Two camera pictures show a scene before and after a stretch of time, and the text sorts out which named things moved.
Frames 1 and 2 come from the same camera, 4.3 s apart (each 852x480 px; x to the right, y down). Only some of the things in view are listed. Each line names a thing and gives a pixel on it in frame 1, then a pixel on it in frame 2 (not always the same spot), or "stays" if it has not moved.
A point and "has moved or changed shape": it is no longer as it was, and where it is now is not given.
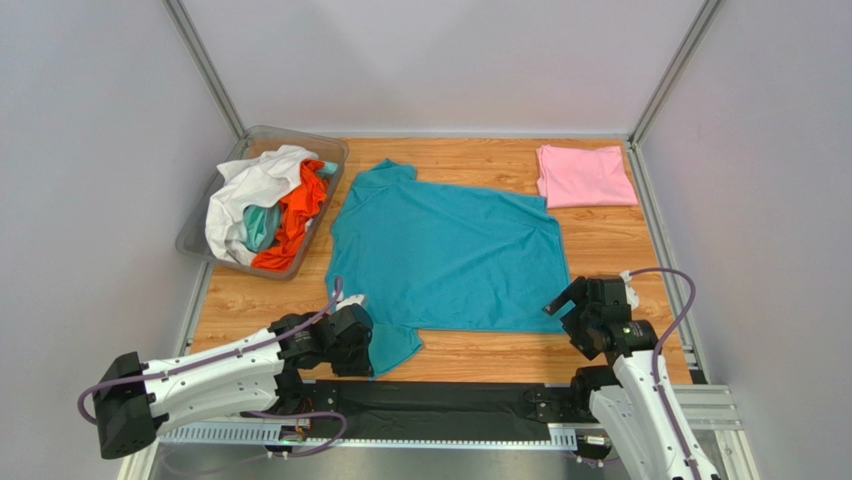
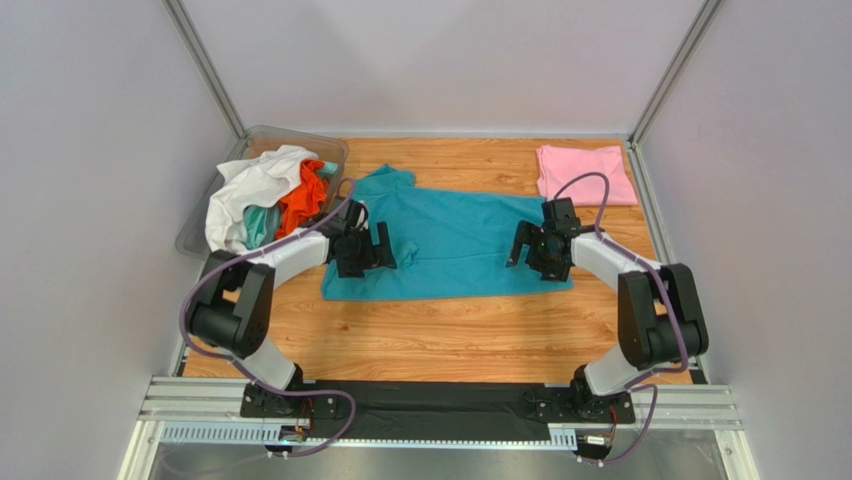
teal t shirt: [417, 255] has moved or changed shape
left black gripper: [360, 365] → [355, 268]
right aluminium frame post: [704, 18] stays
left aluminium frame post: [205, 65] stays
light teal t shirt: [261, 226] stays
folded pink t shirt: [577, 177] stays
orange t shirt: [297, 208] stays
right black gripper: [583, 304] → [534, 246]
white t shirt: [248, 184] stays
